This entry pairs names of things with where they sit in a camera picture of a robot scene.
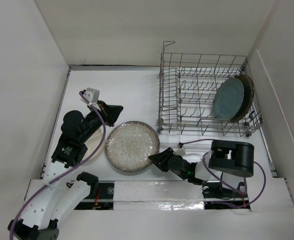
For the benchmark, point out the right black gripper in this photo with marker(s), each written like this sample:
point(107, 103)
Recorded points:
point(161, 158)

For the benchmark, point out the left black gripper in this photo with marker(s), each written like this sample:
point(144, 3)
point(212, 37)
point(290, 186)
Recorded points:
point(110, 112)

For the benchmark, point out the speckled white dark-rimmed plate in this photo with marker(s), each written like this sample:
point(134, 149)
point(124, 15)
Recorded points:
point(129, 146)

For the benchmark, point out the blue-grey round plate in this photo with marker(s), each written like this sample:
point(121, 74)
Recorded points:
point(228, 99)

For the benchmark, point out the brown glazed round plate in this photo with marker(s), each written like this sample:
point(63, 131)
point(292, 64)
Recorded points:
point(248, 96)

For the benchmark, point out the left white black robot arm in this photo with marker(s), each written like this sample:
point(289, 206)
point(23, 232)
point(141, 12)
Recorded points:
point(82, 137)

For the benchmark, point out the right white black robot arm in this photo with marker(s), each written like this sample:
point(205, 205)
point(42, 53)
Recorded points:
point(231, 158)

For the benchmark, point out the cream divided plate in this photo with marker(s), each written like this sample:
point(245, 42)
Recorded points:
point(93, 142)

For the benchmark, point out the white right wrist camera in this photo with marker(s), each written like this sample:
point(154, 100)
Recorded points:
point(181, 151)

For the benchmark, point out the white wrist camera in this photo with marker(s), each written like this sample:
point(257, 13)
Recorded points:
point(181, 151)
point(89, 95)

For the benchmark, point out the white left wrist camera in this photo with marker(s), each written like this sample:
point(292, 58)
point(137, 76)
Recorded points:
point(89, 95)

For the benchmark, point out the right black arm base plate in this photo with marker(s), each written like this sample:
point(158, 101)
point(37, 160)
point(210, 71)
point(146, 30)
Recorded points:
point(216, 197)

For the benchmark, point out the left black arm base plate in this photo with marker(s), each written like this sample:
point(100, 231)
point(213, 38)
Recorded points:
point(103, 199)

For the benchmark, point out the grey wire dish rack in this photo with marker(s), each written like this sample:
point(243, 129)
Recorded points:
point(188, 83)

